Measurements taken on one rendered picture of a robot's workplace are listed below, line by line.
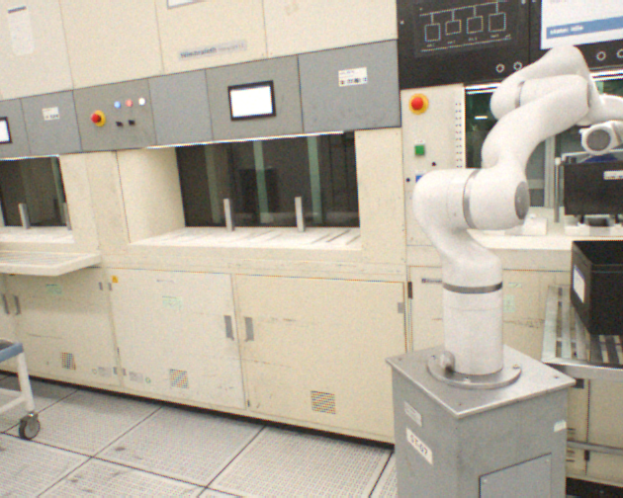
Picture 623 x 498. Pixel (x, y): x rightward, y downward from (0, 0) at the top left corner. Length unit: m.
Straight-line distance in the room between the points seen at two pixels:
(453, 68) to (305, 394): 1.37
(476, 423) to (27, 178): 3.20
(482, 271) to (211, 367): 1.64
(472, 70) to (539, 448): 1.12
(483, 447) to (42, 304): 2.51
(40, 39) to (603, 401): 2.70
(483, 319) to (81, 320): 2.24
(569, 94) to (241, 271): 1.41
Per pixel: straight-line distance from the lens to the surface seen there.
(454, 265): 1.07
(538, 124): 1.25
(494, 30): 1.79
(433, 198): 1.07
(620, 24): 1.78
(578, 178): 1.97
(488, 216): 1.02
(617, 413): 2.00
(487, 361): 1.13
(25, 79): 2.92
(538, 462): 1.22
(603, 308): 1.40
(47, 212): 3.66
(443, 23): 1.82
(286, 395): 2.30
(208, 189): 2.77
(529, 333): 1.89
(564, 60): 1.46
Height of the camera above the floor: 1.27
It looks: 12 degrees down
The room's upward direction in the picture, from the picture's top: 5 degrees counter-clockwise
